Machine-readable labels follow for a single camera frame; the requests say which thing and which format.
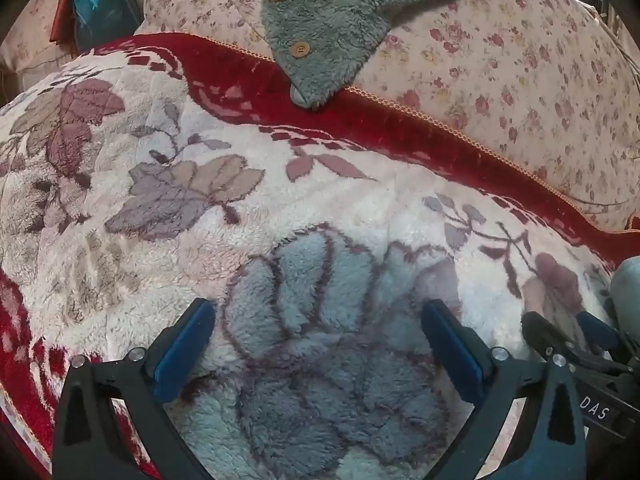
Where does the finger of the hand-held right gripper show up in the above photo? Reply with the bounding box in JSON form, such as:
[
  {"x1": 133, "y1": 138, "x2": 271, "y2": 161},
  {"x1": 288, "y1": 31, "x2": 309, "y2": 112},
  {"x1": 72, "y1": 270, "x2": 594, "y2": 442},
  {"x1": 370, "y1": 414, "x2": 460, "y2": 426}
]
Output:
[
  {"x1": 575, "y1": 311, "x2": 632, "y2": 367},
  {"x1": 521, "y1": 311, "x2": 582, "y2": 367}
]

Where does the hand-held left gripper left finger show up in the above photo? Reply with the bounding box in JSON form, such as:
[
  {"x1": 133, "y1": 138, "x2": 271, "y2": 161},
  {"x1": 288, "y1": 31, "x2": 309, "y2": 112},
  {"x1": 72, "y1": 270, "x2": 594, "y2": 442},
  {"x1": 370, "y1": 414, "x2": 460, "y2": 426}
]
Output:
[{"x1": 51, "y1": 297, "x2": 217, "y2": 480}]

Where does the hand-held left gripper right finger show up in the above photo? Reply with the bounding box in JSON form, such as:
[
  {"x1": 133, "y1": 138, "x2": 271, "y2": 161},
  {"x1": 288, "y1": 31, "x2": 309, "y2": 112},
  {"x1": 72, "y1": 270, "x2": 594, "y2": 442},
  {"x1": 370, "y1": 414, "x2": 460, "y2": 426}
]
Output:
[{"x1": 421, "y1": 298, "x2": 587, "y2": 480}]

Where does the light blue sweater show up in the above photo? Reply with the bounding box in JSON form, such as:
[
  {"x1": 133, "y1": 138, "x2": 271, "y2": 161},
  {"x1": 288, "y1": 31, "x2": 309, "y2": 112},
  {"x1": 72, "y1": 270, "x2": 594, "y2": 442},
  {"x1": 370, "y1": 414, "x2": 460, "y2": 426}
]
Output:
[{"x1": 610, "y1": 255, "x2": 640, "y2": 333}]

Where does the red and white floral blanket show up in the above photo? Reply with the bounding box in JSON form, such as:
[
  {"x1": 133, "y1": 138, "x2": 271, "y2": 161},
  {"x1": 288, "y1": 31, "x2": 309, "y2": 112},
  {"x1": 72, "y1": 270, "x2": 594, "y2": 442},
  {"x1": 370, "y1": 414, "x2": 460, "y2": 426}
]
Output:
[{"x1": 0, "y1": 32, "x2": 640, "y2": 480}]

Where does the pink floral quilt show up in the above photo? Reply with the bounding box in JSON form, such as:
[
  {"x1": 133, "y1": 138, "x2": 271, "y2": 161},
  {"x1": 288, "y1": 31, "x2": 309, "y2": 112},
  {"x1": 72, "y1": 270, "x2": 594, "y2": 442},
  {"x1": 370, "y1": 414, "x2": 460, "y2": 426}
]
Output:
[{"x1": 134, "y1": 0, "x2": 640, "y2": 235}]

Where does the blue plastic bag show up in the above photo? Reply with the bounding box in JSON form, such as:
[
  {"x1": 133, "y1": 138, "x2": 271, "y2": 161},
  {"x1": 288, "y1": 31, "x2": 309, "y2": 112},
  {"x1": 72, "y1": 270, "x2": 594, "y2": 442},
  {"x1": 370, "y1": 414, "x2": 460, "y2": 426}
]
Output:
[{"x1": 74, "y1": 0, "x2": 142, "y2": 54}]

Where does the grey-green fleece garment with buttons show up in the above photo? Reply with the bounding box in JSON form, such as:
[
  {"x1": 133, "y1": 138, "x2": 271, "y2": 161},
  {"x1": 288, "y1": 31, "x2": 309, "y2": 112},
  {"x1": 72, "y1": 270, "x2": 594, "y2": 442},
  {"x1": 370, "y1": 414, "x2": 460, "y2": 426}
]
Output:
[{"x1": 263, "y1": 0, "x2": 551, "y2": 110}]

